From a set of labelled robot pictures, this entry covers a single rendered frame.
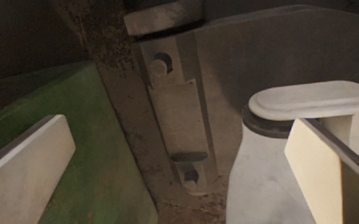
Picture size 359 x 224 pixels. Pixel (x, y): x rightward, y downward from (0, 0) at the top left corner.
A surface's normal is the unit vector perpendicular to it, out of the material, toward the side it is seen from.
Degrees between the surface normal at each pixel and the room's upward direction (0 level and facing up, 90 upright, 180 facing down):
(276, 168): 90
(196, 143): 0
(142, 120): 0
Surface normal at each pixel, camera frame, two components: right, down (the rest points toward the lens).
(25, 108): 0.96, -0.10
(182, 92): -0.18, 0.51
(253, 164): -0.22, -0.86
